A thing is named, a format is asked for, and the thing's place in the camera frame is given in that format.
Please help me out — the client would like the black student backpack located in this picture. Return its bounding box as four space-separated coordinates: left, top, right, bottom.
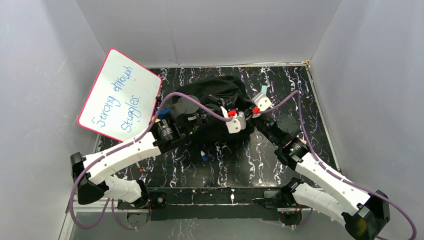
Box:
175 75 255 143

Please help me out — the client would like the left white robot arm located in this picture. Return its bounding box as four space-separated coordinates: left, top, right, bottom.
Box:
70 92 237 208

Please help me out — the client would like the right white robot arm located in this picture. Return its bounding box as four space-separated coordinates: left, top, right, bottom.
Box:
251 106 390 240

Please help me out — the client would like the small blue white bottle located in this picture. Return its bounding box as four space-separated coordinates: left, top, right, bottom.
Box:
200 151 209 163

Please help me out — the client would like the light blue eraser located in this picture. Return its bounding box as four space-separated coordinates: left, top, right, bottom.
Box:
260 85 268 95

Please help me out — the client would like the blue stapler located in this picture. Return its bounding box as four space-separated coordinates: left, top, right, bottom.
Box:
157 108 170 119

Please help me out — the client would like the orange marker pen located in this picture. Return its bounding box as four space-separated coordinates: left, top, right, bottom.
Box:
135 162 144 173

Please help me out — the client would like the pink-framed whiteboard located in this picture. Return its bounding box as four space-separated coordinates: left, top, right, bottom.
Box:
77 48 162 142

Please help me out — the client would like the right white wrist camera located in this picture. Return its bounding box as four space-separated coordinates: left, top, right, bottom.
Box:
251 92 273 118

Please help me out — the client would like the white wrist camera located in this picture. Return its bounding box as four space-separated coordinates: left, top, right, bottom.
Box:
251 92 273 118
220 106 247 134

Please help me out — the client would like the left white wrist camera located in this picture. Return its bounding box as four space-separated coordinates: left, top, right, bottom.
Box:
220 106 247 134

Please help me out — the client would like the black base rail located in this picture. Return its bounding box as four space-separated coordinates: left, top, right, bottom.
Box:
117 187 303 228

